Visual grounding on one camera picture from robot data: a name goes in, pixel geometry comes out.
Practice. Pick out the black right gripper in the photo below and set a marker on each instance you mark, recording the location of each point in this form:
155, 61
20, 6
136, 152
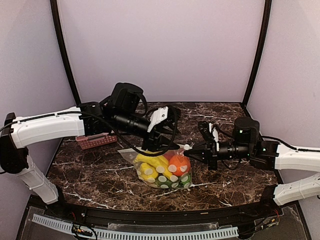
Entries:
201, 153

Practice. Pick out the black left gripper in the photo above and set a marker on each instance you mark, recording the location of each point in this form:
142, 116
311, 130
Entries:
156, 144

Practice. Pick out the clear zip top bag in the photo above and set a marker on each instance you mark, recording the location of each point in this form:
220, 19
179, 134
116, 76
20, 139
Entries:
166, 180

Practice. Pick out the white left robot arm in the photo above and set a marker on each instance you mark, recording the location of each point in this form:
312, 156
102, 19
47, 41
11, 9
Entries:
20, 136

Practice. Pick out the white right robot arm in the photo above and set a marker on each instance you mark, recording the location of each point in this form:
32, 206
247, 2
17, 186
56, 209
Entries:
270, 156

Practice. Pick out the yellow fake banana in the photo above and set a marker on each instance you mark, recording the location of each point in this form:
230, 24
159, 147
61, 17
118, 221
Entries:
160, 163

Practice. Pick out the orange fake fruit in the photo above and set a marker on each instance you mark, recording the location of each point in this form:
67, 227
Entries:
179, 165

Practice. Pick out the yellow fake lemon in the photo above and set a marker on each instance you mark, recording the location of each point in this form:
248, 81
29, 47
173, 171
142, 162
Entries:
147, 173

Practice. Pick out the pink perforated plastic basket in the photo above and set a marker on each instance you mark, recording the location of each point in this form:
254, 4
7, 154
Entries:
88, 142

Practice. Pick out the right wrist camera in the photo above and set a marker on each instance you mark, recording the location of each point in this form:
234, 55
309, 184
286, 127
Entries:
245, 133

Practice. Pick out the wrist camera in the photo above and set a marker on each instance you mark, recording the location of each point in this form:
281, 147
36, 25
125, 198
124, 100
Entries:
245, 133
127, 98

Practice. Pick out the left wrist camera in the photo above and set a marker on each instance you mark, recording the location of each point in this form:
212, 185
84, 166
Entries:
127, 98

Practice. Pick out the white slotted cable duct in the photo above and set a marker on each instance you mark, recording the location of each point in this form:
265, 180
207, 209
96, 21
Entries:
116, 231

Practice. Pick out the black front rail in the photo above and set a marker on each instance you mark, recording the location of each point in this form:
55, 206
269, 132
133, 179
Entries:
238, 216

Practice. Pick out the black frame post right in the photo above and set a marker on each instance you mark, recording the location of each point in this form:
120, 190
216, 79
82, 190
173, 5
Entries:
258, 53

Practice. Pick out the black frame post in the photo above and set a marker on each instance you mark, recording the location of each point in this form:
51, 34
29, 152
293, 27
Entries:
63, 50
258, 53

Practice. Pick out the black frame post left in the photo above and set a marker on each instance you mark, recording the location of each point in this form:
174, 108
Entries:
63, 50

